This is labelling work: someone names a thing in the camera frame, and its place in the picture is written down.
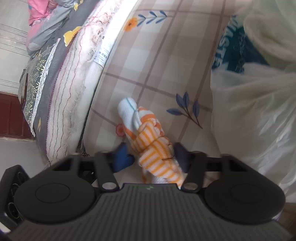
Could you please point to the pink and grey quilt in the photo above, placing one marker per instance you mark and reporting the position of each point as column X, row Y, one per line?
column 39, row 27

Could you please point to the blue printed packet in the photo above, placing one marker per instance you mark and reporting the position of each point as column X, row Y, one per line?
column 233, row 46

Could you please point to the orange striped towel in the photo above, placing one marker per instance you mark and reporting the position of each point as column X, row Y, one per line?
column 150, row 148

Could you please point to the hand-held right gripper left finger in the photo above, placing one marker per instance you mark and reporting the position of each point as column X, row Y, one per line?
column 121, row 157

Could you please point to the white wardrobe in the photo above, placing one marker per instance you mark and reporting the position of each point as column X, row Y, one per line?
column 11, row 58

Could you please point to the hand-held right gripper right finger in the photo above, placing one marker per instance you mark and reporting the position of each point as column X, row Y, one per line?
column 181, row 157

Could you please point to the red-brown wooden cabinet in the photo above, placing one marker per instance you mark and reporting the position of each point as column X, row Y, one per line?
column 11, row 115

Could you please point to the plaid floral bed sheet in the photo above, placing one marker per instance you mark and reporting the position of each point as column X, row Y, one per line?
column 161, row 69

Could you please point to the grey floral bed sheet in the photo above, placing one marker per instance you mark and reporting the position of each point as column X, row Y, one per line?
column 59, row 64

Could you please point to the white plastic bag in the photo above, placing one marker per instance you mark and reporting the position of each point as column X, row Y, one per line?
column 254, row 115

